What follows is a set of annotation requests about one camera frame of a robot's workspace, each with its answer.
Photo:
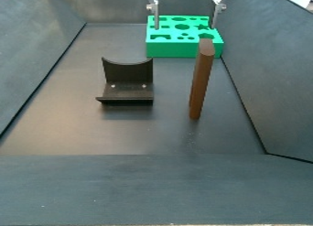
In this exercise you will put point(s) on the black curved peg holder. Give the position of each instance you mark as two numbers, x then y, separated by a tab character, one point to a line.
128	82

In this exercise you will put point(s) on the brown square-circle peg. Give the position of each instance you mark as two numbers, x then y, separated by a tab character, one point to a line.
202	68

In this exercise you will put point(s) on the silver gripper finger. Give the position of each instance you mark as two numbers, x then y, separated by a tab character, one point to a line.
152	6
219	6

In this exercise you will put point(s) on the green shape sorting board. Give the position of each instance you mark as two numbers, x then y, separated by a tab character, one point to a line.
175	39

